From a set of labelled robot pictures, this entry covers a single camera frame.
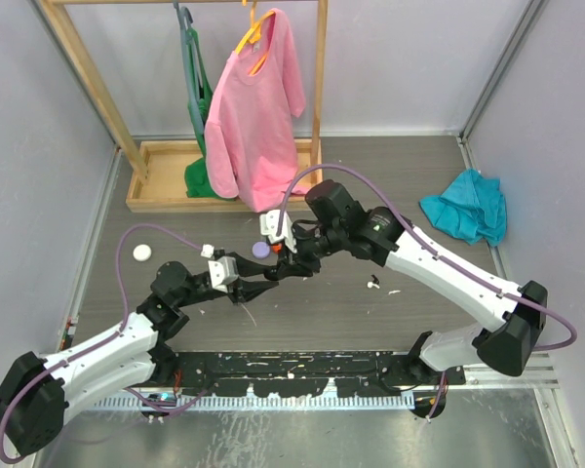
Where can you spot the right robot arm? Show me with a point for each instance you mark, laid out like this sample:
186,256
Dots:
508,320

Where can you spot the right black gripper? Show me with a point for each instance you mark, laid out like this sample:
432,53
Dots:
289,269

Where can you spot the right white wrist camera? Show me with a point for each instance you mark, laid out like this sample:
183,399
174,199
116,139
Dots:
276,229

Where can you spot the white slotted cable duct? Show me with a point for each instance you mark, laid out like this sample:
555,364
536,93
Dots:
328,400

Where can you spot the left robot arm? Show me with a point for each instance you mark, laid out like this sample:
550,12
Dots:
40,395

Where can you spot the purple earbud charging case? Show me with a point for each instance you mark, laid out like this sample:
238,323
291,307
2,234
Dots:
261,250

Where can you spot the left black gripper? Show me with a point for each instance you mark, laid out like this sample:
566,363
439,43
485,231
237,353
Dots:
246,290

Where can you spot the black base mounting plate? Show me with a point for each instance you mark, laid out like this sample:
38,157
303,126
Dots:
294,374

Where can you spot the pink t-shirt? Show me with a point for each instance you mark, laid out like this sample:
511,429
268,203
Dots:
251,152

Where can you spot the white earbud charging case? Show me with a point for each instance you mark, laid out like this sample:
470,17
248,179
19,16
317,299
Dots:
142,253

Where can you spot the yellow hanger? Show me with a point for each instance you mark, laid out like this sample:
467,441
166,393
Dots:
253,36

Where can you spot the teal cloth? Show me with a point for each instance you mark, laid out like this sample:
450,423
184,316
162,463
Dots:
472,208

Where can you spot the wooden clothes rack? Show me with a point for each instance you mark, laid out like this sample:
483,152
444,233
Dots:
157,183

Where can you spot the grey-blue hanger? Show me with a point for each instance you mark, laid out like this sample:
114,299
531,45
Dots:
194,74

